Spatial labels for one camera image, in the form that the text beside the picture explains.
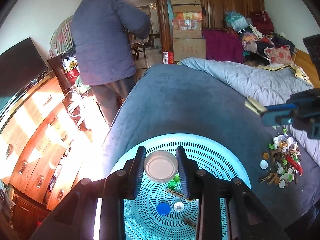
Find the wooden drawer cabinet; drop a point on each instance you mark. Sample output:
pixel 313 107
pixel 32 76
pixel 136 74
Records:
pixel 42 149

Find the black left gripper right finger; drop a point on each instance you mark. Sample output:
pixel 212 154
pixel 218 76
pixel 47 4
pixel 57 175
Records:
pixel 247 217

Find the wooden clothespin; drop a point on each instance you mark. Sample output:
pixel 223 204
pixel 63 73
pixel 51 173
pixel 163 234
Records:
pixel 266 178
pixel 255 106

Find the blue bed sheet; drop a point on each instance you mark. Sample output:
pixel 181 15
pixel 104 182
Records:
pixel 178 99

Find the purple cloth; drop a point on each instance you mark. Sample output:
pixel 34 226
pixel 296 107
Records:
pixel 222 46

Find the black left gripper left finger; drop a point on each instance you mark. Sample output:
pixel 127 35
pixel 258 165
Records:
pixel 92 203

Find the wooden headboard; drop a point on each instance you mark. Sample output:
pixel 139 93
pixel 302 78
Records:
pixel 303 60

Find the large white jar lid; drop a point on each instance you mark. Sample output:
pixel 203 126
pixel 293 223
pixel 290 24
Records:
pixel 160 166

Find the white bottle cap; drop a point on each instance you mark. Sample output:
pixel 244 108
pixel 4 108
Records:
pixel 263 164

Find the blue bottle cap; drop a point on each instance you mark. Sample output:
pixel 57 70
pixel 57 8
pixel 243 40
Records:
pixel 163 209

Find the light blue quilt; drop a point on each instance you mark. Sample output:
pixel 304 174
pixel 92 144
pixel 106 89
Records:
pixel 267 86

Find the teal perforated plastic basket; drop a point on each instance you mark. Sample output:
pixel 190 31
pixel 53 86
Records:
pixel 140 216

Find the pile of clothes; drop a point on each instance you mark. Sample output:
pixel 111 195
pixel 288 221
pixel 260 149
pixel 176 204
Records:
pixel 260 43

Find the person in blue jacket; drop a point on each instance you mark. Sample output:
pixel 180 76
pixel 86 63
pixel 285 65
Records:
pixel 99 31

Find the green bottle cap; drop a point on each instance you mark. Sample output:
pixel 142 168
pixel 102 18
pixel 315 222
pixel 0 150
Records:
pixel 172 185

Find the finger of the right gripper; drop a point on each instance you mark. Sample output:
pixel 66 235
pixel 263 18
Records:
pixel 281 107
pixel 277 118

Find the stacked cardboard boxes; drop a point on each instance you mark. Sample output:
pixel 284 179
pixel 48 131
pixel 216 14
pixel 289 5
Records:
pixel 187 39

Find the white cap in basket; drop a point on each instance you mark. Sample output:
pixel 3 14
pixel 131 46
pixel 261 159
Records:
pixel 178 206

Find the orange bottle cap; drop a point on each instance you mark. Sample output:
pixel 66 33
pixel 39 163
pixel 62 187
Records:
pixel 265 155

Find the black television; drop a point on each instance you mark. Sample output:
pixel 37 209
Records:
pixel 20 65

